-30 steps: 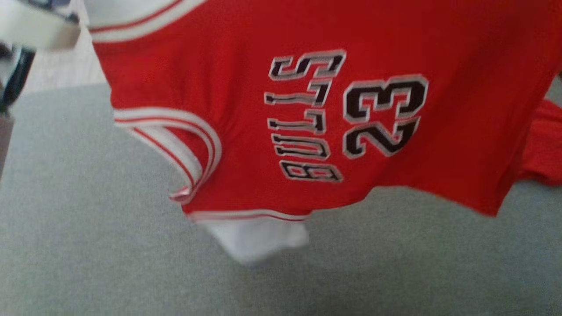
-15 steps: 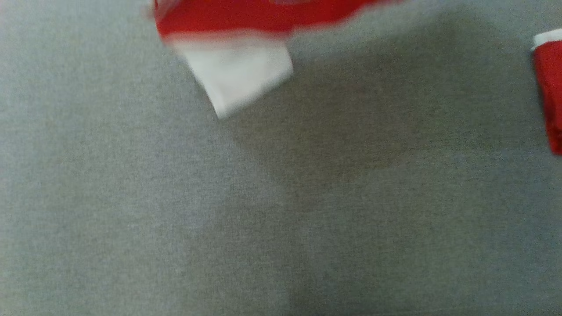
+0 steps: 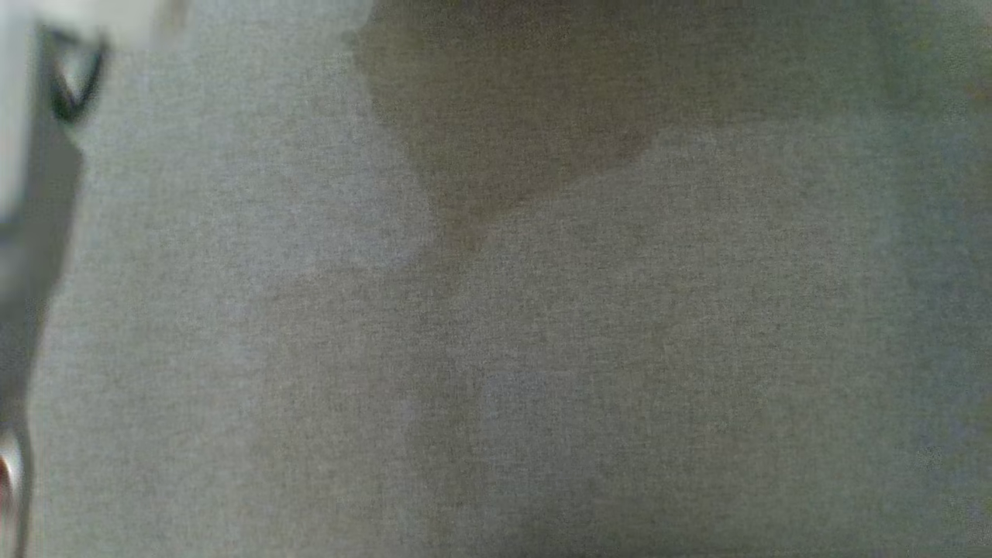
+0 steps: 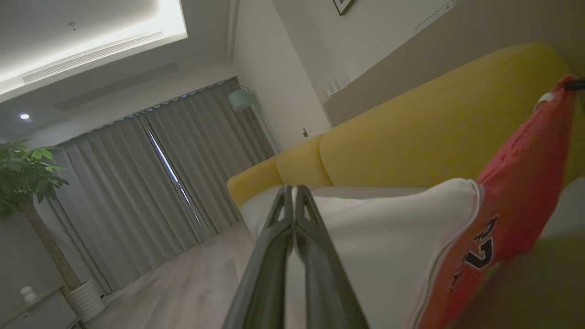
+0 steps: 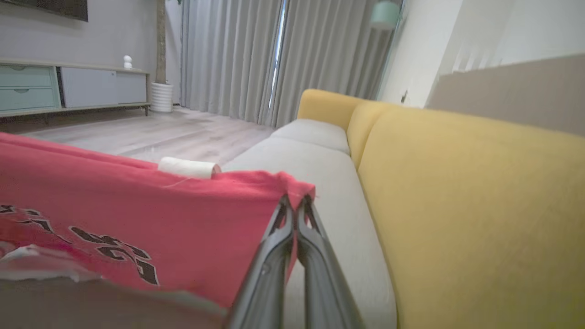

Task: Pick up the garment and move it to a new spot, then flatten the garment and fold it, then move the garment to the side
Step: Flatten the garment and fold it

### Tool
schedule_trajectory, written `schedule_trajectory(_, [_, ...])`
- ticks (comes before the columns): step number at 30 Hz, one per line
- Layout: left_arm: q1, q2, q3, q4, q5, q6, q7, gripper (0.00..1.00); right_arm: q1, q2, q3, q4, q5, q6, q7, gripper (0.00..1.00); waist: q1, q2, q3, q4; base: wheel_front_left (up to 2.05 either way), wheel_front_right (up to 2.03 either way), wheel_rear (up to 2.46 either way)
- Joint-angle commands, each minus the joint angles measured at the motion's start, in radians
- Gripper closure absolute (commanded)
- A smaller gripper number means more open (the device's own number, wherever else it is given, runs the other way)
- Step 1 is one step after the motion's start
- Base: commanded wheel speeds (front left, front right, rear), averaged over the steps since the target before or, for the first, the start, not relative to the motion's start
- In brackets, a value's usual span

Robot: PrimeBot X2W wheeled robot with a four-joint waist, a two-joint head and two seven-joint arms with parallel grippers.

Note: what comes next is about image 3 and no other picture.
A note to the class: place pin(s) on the large grey fabric sofa seat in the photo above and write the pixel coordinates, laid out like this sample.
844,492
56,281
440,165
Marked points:
542,310

